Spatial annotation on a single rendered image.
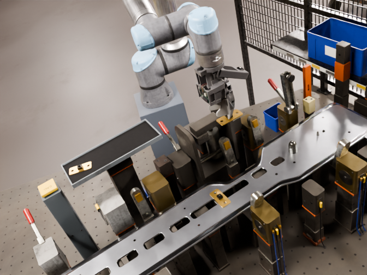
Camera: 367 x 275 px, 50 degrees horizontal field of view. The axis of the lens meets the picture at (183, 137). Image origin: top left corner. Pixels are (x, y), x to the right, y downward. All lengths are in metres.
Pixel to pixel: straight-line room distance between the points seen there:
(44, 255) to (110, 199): 0.28
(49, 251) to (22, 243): 0.64
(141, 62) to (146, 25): 0.50
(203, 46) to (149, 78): 0.62
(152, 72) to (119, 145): 0.36
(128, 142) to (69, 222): 0.37
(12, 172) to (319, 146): 2.82
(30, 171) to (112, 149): 2.20
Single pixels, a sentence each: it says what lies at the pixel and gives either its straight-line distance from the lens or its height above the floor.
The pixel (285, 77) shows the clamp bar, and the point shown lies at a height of 1.20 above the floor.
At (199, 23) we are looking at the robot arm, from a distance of 1.06.
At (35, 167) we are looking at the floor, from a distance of 3.66.
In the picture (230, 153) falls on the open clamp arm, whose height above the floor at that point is 1.04.
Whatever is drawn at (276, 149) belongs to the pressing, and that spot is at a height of 1.00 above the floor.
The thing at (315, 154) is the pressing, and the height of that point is 1.00.
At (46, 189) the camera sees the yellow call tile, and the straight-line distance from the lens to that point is 1.48.
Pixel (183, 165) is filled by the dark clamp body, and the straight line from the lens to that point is 1.44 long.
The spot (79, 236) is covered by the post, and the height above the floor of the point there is 0.90.
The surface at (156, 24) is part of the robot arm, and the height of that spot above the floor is 1.62.
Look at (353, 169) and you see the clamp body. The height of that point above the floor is 1.05.
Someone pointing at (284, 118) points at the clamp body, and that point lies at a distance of 1.66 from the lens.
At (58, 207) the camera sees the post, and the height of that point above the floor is 1.08.
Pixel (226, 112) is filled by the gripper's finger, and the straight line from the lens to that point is 1.23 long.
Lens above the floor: 2.06
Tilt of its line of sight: 39 degrees down
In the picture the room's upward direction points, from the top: 17 degrees counter-clockwise
